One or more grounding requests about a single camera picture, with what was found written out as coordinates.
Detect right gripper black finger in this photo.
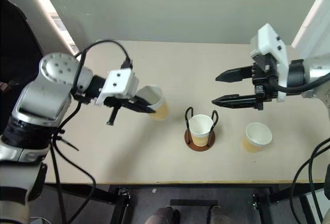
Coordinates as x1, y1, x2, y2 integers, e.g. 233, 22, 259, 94
215, 65, 255, 83
211, 93, 259, 109

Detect black wire cup holder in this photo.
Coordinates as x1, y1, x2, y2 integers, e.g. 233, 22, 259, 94
184, 107, 219, 151

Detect black metal table frame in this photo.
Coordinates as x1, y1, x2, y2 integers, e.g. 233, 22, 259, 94
43, 182, 306, 224

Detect black cable tie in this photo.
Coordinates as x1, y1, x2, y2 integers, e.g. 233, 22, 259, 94
57, 135, 80, 152

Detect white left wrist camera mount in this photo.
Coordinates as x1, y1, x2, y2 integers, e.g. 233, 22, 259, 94
94, 68, 140, 106

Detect dark rounded shape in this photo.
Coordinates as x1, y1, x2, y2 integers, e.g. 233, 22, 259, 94
206, 208, 233, 224
144, 206, 181, 224

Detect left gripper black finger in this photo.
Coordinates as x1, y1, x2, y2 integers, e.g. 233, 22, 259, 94
123, 101, 157, 114
135, 96, 153, 107

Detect white and tan paper cup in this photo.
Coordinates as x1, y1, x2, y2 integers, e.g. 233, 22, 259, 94
242, 122, 273, 153
135, 84, 170, 121
189, 114, 215, 147

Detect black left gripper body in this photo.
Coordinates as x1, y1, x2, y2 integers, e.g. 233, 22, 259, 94
103, 95, 141, 126

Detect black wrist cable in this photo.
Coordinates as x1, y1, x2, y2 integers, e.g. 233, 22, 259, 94
73, 39, 134, 101
270, 71, 330, 95

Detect black left arm hanging cable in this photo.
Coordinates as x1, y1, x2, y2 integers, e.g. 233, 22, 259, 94
49, 100, 97, 224

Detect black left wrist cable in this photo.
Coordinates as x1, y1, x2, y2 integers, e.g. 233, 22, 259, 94
73, 39, 134, 101

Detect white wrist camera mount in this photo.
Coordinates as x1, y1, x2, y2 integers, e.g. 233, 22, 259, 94
94, 68, 140, 106
249, 23, 290, 103

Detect black arm hanging cable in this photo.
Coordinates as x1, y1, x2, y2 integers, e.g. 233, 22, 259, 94
289, 137, 330, 224
49, 100, 97, 224

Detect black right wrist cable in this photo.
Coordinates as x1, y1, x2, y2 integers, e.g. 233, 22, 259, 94
270, 71, 330, 95

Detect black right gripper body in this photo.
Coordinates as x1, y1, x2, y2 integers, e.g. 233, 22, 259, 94
251, 55, 279, 111

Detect black chair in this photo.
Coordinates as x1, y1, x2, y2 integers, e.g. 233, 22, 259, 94
0, 0, 45, 137

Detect black right arm hanging cable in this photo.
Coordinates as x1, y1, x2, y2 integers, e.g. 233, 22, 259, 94
289, 137, 330, 224

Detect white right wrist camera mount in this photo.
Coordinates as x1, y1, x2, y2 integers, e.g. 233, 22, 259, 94
249, 23, 290, 103

